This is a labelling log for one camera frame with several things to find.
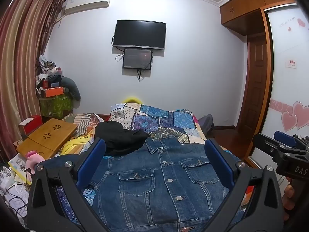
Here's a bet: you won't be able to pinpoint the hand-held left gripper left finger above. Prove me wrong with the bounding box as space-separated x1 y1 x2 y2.
26 138 114 232

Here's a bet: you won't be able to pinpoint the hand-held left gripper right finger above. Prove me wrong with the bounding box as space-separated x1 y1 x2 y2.
204 138 284 232

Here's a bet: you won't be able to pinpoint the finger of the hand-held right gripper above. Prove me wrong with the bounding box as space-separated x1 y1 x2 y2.
273 130 300 148
253 133 286 162

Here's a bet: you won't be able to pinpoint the blue denim jacket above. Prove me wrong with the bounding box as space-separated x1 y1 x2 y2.
83 136 244 232

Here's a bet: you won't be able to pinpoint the person's right hand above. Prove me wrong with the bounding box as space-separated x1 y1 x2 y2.
282 175 297 221

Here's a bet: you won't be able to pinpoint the yellow blanket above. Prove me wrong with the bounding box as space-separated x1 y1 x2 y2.
60 135 93 155

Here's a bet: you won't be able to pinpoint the black garment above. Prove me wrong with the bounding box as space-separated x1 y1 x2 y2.
94 121 151 156

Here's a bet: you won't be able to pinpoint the striped cloth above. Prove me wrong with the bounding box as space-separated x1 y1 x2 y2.
62 112 103 136

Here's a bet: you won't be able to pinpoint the grey bag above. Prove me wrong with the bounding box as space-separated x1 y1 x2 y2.
198 114 215 138

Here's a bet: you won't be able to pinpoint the bamboo lap desk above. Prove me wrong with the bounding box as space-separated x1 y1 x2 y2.
16 118 78 160

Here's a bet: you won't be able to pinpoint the red box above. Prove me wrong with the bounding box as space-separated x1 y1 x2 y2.
18 115 43 135

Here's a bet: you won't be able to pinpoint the picture book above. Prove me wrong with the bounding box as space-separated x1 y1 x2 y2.
7 153 32 182

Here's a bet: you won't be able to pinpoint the patchwork quilt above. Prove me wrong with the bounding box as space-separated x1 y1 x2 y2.
110 103 208 146

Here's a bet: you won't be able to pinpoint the grey plush pillow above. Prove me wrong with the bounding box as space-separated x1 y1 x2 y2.
60 77 81 101

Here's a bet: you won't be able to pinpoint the orange box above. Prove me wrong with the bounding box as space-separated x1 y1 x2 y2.
40 86 66 98

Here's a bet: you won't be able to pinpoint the striped brown curtain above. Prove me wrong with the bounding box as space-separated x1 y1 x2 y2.
0 0 65 161

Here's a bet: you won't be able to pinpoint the wooden overhead cabinets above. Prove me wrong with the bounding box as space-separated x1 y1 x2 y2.
220 0 300 36

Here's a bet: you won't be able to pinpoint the white air conditioner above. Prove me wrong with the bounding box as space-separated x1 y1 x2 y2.
63 0 112 15

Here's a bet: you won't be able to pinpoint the white cables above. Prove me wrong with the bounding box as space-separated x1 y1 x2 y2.
0 181 30 219

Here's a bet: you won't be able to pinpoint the small wall monitor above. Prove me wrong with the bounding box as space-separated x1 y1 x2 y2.
122 48 153 71

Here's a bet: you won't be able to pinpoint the wall television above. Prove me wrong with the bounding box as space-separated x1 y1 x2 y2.
113 19 167 51

